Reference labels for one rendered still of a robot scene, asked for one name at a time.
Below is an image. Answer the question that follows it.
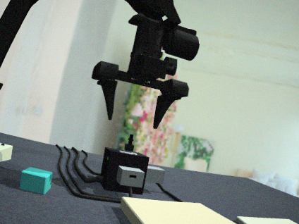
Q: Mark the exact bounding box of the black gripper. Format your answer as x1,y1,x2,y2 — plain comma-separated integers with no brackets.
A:
91,42,189,129

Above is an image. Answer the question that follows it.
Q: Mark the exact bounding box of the teal rectangular block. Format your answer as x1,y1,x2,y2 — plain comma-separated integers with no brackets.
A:
19,167,52,194

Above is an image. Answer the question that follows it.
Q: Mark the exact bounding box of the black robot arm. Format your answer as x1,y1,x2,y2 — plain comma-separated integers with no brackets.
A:
0,0,200,79

